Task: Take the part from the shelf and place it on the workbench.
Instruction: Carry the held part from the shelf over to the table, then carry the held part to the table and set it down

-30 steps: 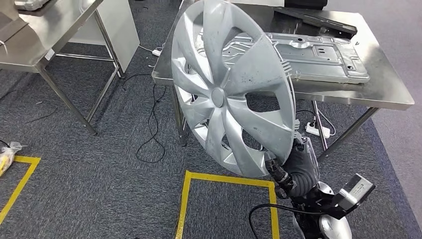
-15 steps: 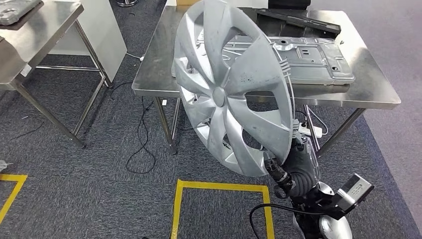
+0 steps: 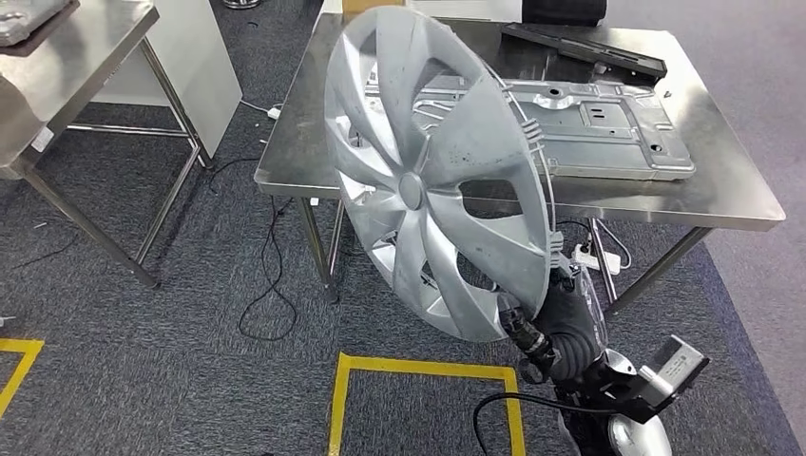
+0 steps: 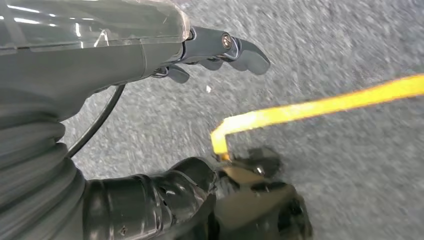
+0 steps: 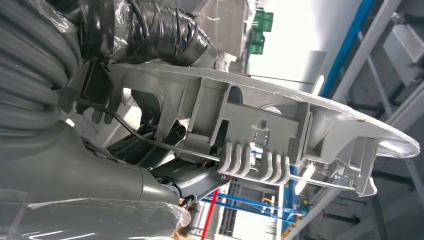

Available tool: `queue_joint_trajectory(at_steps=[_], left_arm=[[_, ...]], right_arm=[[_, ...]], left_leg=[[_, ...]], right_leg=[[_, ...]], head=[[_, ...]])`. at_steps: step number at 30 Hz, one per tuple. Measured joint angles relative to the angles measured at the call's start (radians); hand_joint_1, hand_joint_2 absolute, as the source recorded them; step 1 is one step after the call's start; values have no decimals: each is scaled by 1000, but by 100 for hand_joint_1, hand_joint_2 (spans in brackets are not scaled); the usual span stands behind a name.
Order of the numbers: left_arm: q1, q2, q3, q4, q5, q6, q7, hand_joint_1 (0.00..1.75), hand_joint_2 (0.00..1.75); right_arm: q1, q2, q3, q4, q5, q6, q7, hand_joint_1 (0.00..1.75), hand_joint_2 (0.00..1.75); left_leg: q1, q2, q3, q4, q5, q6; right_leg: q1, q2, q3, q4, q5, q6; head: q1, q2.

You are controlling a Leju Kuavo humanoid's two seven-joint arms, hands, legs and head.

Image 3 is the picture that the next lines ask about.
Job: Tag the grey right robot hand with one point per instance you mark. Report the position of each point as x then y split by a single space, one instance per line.
573 311

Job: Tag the silver plastic wheel hubcap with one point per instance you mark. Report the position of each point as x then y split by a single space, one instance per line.
410 191

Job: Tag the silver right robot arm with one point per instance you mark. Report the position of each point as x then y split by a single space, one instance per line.
639 437

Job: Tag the stainless steel workbench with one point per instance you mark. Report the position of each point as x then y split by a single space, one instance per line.
724 182

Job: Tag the long black plastic part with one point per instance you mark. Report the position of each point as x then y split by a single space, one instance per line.
585 49

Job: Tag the white power strip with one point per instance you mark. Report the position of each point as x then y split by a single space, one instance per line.
595 259

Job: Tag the stamped grey metal plate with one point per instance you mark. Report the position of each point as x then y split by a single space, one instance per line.
604 132

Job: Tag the black object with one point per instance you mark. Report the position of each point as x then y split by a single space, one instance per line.
563 11

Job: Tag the small white plug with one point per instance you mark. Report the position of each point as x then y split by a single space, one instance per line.
274 113

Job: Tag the white panel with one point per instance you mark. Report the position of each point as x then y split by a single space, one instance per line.
201 63

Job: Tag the stainless steel table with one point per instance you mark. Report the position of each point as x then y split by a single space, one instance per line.
75 75

